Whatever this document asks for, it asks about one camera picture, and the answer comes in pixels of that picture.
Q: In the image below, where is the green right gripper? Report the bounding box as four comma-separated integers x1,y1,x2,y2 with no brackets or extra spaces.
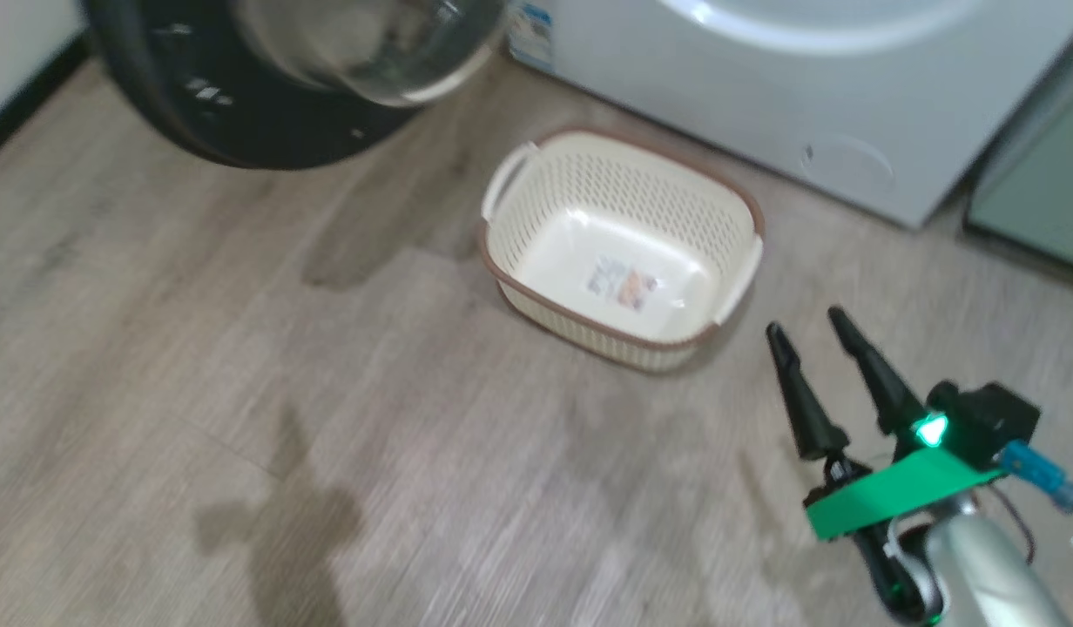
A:
765,307,1008,543

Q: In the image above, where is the black round washing machine door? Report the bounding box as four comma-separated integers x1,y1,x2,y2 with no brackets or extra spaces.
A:
79,0,511,171

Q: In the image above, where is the printed basket bottom sticker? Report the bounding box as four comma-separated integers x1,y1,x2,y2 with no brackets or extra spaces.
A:
586,254,661,313

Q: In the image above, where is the white washing machine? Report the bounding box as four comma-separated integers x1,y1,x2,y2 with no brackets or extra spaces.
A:
502,0,1073,232

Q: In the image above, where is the cream plastic laundry basket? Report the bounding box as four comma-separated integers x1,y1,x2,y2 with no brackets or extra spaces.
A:
480,126,766,375

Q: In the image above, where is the pale green cabinet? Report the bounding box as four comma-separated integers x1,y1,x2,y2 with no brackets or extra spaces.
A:
963,26,1073,280

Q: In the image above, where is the blue white energy label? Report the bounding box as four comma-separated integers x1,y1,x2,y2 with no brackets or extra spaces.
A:
506,0,555,71

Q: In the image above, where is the right cable with blue connector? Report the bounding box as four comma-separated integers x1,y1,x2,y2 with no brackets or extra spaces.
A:
998,440,1073,528

